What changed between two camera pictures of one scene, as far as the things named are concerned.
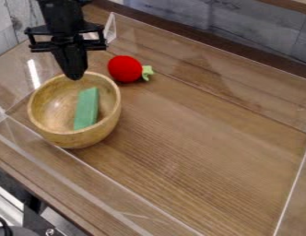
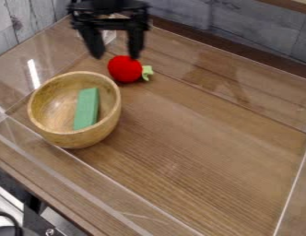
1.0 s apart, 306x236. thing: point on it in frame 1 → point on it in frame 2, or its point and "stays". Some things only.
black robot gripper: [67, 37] → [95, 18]
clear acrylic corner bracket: [110, 29] stays
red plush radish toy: [126, 69] stays
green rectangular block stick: [87, 111] stays
